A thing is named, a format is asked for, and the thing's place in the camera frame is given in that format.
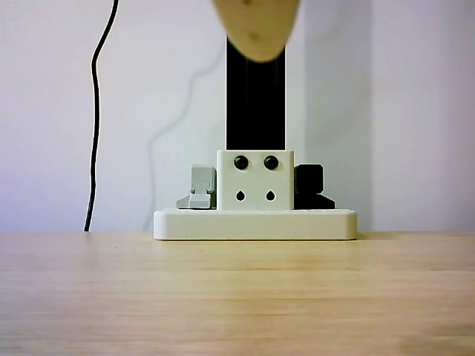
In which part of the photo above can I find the black clamp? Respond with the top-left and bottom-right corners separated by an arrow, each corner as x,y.
293,162 -> 336,211

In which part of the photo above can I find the grey clamp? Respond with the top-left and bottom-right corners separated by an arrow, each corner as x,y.
176,164 -> 218,211

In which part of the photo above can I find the black upright post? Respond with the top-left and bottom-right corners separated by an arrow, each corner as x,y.
226,35 -> 287,153

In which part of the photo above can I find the white post bracket block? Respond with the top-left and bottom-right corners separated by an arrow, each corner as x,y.
216,149 -> 296,212

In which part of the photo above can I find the black cable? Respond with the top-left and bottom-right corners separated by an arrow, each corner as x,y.
83,0 -> 120,233

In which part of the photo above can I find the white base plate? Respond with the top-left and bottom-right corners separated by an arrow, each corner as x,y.
153,208 -> 358,242

